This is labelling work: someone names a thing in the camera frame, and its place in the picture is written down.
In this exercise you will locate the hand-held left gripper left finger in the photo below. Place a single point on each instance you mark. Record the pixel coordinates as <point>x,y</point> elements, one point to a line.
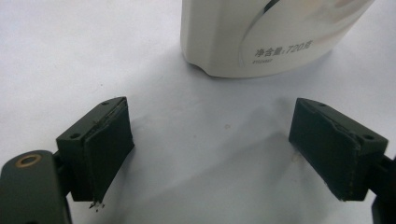
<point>102,149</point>

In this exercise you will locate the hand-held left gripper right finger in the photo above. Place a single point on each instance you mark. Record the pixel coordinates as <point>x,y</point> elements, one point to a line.
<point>330,149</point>

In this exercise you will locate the white bottle with blue cap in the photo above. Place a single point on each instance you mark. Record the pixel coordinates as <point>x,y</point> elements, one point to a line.
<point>249,37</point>

